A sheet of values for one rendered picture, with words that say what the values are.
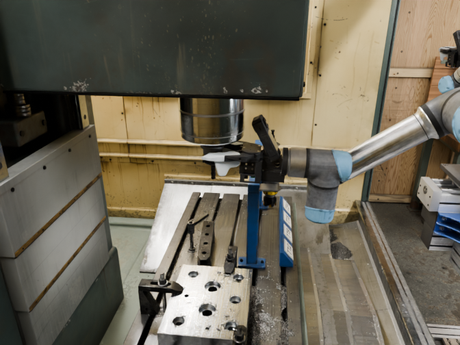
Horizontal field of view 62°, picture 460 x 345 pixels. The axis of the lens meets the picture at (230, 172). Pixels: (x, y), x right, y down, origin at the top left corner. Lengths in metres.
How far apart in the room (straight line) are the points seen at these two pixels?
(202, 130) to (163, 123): 1.20
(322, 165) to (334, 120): 1.07
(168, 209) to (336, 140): 0.94
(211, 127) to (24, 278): 0.58
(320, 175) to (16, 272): 0.75
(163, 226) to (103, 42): 1.31
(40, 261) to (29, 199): 0.18
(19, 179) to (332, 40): 1.45
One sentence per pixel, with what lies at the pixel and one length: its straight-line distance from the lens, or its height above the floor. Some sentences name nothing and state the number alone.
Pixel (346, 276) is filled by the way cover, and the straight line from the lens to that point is 1.75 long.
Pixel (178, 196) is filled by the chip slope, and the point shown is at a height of 0.81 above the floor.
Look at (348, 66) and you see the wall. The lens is 1.95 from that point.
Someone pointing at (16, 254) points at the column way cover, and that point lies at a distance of 1.02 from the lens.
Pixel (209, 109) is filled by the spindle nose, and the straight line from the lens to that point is 0.86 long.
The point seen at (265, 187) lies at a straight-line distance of 1.27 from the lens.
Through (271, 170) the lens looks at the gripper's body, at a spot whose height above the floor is 1.39.
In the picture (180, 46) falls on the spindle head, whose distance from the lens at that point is 0.80.
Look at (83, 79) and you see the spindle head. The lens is 0.88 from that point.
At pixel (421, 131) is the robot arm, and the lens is 1.08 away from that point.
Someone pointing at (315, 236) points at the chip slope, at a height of 0.73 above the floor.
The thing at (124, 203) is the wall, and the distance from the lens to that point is 2.34.
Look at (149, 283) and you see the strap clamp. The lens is 1.21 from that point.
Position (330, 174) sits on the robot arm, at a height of 1.40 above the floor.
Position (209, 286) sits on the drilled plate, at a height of 0.98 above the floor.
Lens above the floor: 1.77
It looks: 23 degrees down
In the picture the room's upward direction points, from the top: straight up
